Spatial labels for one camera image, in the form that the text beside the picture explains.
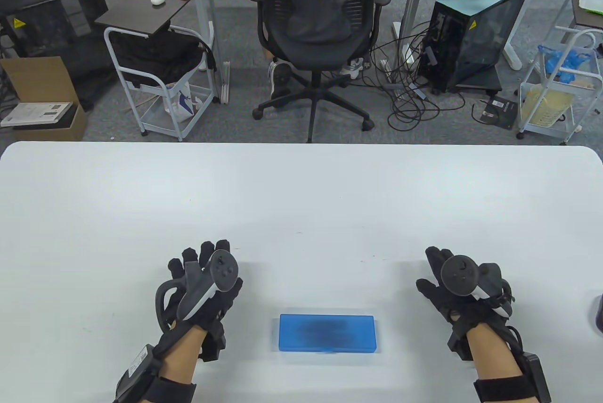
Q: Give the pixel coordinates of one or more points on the person's right hand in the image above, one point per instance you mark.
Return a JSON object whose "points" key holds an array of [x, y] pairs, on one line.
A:
{"points": [[464, 313]]}

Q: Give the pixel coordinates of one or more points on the person's left hand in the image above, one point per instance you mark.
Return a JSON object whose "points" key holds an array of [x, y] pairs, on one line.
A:
{"points": [[226, 304]]}

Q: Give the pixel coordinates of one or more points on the blue stationery box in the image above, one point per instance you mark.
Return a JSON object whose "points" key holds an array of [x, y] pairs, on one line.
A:
{"points": [[287, 344]]}

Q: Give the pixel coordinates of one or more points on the person's left forearm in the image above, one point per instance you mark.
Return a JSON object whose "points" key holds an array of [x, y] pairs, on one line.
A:
{"points": [[181, 356]]}

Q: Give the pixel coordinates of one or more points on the person's right forearm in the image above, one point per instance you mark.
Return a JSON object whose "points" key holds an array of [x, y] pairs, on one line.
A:
{"points": [[492, 351]]}

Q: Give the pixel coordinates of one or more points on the flat white box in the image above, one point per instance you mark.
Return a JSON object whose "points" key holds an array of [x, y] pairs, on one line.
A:
{"points": [[35, 112]]}

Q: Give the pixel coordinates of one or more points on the brown cardboard box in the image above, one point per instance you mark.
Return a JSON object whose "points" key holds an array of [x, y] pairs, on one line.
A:
{"points": [[37, 80]]}

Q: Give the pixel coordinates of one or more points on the grey tracking controller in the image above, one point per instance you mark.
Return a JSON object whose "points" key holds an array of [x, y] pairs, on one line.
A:
{"points": [[224, 271], [459, 273]]}

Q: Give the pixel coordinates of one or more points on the black wrist module white label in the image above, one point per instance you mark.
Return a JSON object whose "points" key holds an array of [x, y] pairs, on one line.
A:
{"points": [[141, 370]]}

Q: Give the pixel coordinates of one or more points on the dark rounded object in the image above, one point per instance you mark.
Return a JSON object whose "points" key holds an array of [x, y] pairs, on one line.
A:
{"points": [[599, 313]]}

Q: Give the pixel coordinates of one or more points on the white metal trolley cart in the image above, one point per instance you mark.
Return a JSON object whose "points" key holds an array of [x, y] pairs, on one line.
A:
{"points": [[549, 130], [160, 115]]}

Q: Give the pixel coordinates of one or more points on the flat black package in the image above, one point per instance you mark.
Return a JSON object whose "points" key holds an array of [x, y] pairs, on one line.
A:
{"points": [[497, 111]]}

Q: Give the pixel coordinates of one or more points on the white plastic bag blue print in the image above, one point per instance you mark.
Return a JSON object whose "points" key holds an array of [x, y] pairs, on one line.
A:
{"points": [[181, 101]]}

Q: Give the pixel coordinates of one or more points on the yellow basket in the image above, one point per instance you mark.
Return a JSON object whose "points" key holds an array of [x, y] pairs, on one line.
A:
{"points": [[546, 106]]}

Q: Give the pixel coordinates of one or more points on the white power strip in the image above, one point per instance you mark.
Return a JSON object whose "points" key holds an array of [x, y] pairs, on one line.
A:
{"points": [[386, 68]]}

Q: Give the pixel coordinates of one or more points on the black bag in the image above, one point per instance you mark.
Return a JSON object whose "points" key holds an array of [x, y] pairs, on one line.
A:
{"points": [[155, 56]]}

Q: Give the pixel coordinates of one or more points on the black mesh office chair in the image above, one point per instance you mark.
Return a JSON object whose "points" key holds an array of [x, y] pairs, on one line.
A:
{"points": [[320, 54]]}

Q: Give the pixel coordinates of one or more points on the black glass-sided computer tower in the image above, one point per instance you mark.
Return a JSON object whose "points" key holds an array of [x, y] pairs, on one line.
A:
{"points": [[485, 45]]}

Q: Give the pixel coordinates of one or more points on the white desk leg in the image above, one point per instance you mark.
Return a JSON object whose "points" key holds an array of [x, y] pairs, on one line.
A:
{"points": [[207, 21], [412, 7], [518, 30]]}

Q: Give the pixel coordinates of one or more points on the dark brown side table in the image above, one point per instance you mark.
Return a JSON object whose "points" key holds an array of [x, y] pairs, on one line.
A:
{"points": [[141, 12], [584, 19]]}

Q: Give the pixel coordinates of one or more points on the black computer case yellow sticker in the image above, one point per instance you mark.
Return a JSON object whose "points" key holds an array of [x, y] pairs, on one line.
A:
{"points": [[47, 12]]}

